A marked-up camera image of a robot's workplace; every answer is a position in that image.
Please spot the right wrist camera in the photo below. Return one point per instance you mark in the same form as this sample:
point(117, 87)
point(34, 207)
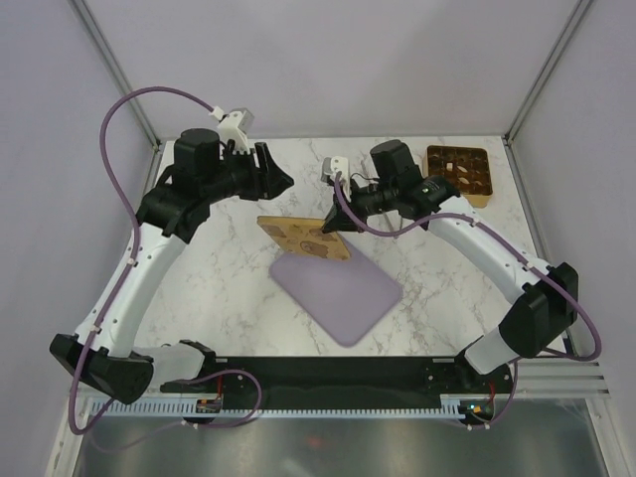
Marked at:
point(335, 167)

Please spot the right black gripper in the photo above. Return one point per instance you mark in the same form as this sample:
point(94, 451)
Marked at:
point(339, 219)

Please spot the gold chocolate box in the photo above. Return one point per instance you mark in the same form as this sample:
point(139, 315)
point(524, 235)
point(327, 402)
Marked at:
point(476, 160)

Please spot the left aluminium frame post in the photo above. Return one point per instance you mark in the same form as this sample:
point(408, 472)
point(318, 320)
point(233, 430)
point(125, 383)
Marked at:
point(117, 74)

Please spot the lavender tray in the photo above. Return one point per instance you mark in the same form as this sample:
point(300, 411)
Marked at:
point(347, 299)

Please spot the aluminium frame post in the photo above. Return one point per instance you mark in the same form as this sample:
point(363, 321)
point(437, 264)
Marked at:
point(117, 74)
point(567, 33)

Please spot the right aluminium frame post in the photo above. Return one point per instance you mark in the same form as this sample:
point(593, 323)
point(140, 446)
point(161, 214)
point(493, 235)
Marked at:
point(567, 33)

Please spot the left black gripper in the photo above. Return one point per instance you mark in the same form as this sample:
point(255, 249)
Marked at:
point(258, 177)

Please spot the aluminium rail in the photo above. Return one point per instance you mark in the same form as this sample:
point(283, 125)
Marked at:
point(551, 377)

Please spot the metal tongs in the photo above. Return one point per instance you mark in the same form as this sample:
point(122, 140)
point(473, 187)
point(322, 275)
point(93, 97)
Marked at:
point(390, 224)

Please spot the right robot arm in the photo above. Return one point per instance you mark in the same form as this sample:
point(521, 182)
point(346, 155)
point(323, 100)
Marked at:
point(542, 296)

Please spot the yellow bear box lid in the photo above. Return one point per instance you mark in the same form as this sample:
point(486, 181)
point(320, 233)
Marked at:
point(304, 236)

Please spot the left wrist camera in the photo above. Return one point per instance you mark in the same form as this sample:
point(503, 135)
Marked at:
point(233, 129)

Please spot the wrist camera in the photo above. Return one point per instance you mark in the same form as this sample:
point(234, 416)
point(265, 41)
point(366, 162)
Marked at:
point(233, 129)
point(335, 167)

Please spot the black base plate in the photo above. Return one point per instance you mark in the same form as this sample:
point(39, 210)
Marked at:
point(340, 382)

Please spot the white cable duct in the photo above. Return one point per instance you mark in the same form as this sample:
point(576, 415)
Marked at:
point(185, 406)

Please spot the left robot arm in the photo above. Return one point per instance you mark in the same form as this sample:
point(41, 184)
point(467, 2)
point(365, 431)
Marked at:
point(206, 169)

